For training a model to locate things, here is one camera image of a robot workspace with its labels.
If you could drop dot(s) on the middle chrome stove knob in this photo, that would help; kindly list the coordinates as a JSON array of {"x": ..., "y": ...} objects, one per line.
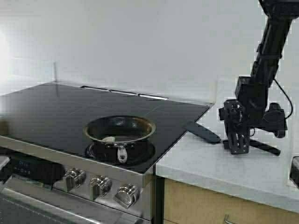
[{"x": 99, "y": 186}]

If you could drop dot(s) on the left chrome stove knob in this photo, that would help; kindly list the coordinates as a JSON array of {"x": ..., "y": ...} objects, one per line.
[{"x": 73, "y": 178}]

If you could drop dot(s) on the wooden cabinet drawer front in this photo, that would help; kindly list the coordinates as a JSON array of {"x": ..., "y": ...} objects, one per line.
[{"x": 187, "y": 204}]

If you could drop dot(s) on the black spatula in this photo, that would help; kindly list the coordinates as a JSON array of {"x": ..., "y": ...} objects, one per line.
[{"x": 210, "y": 137}]

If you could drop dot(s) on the oven door handle bar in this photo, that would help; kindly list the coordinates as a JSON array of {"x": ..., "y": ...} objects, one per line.
[{"x": 72, "y": 210}]

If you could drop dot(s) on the black frying pan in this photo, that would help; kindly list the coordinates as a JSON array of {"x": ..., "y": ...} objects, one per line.
[{"x": 131, "y": 134}]

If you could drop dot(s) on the metal drawer handle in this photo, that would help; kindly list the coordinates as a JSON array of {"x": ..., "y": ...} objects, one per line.
[{"x": 234, "y": 219}]

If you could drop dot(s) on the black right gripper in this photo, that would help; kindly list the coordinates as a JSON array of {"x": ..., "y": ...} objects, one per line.
[{"x": 246, "y": 110}]

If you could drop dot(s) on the stainless steel stove range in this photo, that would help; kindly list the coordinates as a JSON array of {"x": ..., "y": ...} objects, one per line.
[{"x": 41, "y": 137}]

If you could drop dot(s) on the chrome stove knob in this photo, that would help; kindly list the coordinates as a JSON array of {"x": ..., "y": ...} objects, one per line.
[
  {"x": 73, "y": 178},
  {"x": 99, "y": 186},
  {"x": 127, "y": 195}
]

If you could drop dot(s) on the right chrome stove knob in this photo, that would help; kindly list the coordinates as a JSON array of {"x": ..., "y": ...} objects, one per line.
[{"x": 127, "y": 195}]

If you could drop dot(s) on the black object at right edge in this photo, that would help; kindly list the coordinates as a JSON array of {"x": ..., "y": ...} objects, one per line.
[{"x": 294, "y": 171}]

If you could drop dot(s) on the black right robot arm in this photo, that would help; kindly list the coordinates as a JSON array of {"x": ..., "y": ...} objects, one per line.
[{"x": 280, "y": 15}]

